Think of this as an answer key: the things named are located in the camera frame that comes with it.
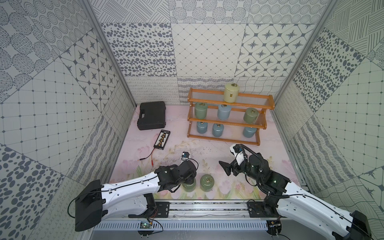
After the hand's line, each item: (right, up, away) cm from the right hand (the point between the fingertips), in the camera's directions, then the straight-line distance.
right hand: (227, 157), depth 77 cm
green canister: (-20, -15, -1) cm, 25 cm away
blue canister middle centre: (0, +25, +12) cm, 27 cm away
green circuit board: (-41, -32, -5) cm, 52 cm away
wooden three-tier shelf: (-7, +21, +18) cm, 29 cm away
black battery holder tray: (-39, +6, +22) cm, 46 cm away
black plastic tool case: (-50, +23, +34) cm, 64 cm away
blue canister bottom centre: (-2, +13, +19) cm, 23 cm away
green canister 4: (+16, +23, +10) cm, 30 cm away
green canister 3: (-14, +26, +11) cm, 31 cm away
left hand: (-16, -10, 0) cm, 19 cm away
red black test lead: (-46, -2, +17) cm, 49 cm away
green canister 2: (-10, -12, -2) cm, 16 cm away
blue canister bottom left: (-12, +15, +22) cm, 29 cm away
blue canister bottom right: (+19, +12, +20) cm, 30 cm away
